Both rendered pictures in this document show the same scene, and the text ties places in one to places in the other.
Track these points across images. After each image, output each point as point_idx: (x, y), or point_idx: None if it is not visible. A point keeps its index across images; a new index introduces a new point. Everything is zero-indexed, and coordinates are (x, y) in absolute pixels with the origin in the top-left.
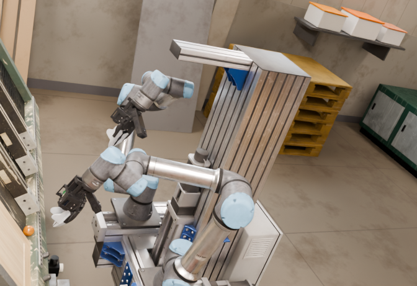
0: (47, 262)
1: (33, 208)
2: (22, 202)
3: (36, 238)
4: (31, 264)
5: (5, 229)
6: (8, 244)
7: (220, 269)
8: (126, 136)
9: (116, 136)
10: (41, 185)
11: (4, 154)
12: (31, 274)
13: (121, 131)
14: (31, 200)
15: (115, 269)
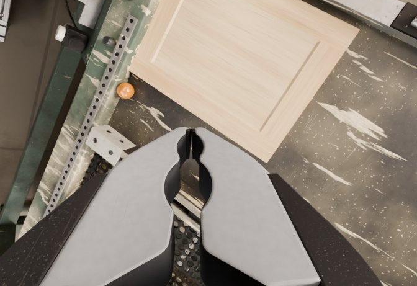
0: (99, 36)
1: (103, 131)
2: (122, 139)
3: (120, 72)
4: (147, 25)
5: (208, 69)
6: (210, 44)
7: None
8: (62, 238)
9: (259, 185)
10: (42, 189)
11: (183, 202)
12: (156, 5)
13: (274, 271)
14: (110, 139)
15: None
